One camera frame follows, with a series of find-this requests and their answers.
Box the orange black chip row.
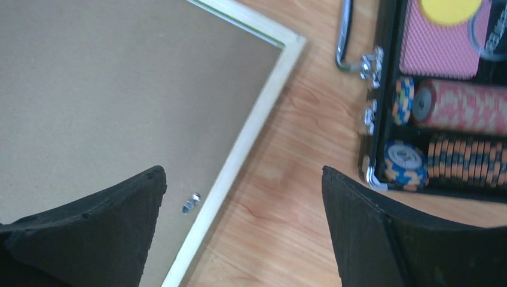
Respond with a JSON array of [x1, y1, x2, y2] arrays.
[[427, 133, 506, 190]]

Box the red poker chip row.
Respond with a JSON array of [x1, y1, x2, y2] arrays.
[[411, 80, 506, 136]]

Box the blue poker chip stack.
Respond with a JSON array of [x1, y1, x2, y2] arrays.
[[384, 140, 429, 191]]

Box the clear dealer button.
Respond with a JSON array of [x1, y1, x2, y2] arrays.
[[468, 1, 506, 62]]

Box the blue orange chip stack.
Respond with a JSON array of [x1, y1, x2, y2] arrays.
[[392, 77, 415, 126]]

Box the brown cardboard backing board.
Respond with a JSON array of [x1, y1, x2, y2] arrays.
[[1, 1, 282, 286]]

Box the wooden picture frame green trim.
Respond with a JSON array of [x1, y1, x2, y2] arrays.
[[161, 1, 307, 286]]

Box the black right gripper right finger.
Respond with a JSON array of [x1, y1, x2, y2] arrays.
[[322, 166, 506, 286]]

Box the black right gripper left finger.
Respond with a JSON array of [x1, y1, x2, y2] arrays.
[[1, 166, 167, 286]]

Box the yellow dealer button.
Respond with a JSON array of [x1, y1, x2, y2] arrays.
[[418, 0, 482, 26]]

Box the black poker chip case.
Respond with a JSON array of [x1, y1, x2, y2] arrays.
[[335, 1, 506, 202]]

